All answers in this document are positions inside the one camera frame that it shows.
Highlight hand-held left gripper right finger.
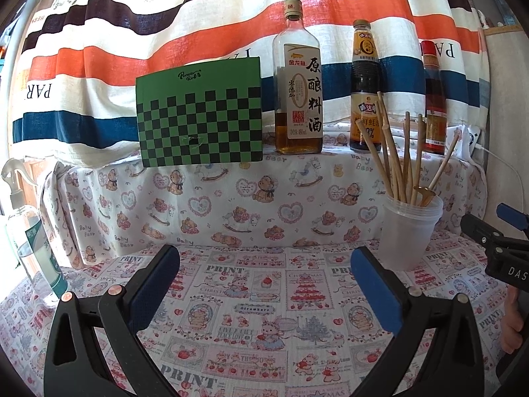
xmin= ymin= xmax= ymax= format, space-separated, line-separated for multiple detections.
xmin=350 ymin=246 xmax=485 ymax=397

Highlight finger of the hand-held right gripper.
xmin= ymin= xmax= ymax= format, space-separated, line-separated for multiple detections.
xmin=460 ymin=214 xmax=513 ymax=253
xmin=496 ymin=203 xmax=529 ymax=234

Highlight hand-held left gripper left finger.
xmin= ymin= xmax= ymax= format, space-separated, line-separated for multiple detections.
xmin=43 ymin=245 xmax=180 ymax=397

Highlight translucent plastic cup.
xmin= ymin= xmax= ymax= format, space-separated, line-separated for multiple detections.
xmin=378 ymin=192 xmax=444 ymax=271

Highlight person's right hand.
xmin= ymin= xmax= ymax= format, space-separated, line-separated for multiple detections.
xmin=500 ymin=288 xmax=529 ymax=356

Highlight strawberry print tablecloth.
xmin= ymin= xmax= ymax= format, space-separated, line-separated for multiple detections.
xmin=0 ymin=227 xmax=517 ymax=397

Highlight clear spray bottle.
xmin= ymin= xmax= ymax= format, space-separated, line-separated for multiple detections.
xmin=0 ymin=159 xmax=69 ymax=307

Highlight red cap oil bottle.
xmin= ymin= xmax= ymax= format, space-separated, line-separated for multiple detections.
xmin=421 ymin=40 xmax=449 ymax=156

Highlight green checkered board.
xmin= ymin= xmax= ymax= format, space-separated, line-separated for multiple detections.
xmin=136 ymin=57 xmax=264 ymax=169

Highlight dark sauce bottle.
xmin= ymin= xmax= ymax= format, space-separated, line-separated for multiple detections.
xmin=349 ymin=19 xmax=383 ymax=152

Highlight cooking wine bottle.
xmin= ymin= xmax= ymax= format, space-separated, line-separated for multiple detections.
xmin=273 ymin=0 xmax=324 ymax=154

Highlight striped curtain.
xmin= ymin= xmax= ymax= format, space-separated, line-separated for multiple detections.
xmin=8 ymin=0 xmax=494 ymax=168

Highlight white cable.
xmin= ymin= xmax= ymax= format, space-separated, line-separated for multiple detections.
xmin=475 ymin=144 xmax=523 ymax=203

